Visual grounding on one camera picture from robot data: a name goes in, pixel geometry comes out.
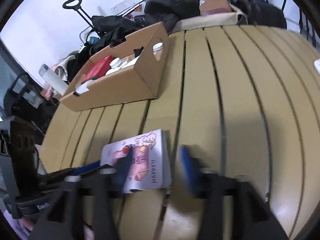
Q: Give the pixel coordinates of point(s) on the beige pink clothes heap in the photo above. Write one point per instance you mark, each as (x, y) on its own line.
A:
(61, 71)

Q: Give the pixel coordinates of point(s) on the small white jar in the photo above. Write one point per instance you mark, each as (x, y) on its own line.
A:
(157, 48)

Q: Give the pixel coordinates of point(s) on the black clothing pile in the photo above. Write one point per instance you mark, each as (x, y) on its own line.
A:
(112, 30)

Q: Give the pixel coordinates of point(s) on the beige fabric bag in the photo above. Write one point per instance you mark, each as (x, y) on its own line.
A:
(220, 19)

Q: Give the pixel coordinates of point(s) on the brown cardboard tray box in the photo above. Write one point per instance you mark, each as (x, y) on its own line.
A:
(134, 83)

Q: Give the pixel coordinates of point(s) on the black sock bundle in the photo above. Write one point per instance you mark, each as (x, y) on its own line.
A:
(137, 52)

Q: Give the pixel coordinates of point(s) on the red printed box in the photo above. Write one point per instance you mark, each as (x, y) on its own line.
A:
(99, 69)

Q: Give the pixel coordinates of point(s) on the black trolley handle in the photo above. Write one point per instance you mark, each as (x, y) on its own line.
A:
(76, 6)

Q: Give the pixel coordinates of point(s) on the printed appliance box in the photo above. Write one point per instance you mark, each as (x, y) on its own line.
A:
(137, 12)

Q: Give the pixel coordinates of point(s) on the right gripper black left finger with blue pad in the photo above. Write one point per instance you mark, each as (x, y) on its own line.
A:
(108, 184)

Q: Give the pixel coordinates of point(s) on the white wall socket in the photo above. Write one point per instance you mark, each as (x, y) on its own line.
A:
(123, 5)

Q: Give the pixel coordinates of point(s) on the white thermos bottle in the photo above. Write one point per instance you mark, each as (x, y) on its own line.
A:
(53, 79)

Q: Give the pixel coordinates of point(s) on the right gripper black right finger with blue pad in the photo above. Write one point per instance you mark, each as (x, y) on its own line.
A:
(207, 185)

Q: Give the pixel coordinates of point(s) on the pink happy birthday card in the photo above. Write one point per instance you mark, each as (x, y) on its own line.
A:
(150, 168)

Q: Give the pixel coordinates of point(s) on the white round jar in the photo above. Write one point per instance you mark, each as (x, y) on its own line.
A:
(117, 62)

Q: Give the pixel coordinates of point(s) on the translucent plastic container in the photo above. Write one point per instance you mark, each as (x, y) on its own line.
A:
(316, 65)

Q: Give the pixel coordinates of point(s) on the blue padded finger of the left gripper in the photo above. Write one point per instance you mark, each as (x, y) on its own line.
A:
(85, 169)

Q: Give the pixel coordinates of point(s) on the black tripod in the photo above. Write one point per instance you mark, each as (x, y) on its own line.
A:
(297, 21)

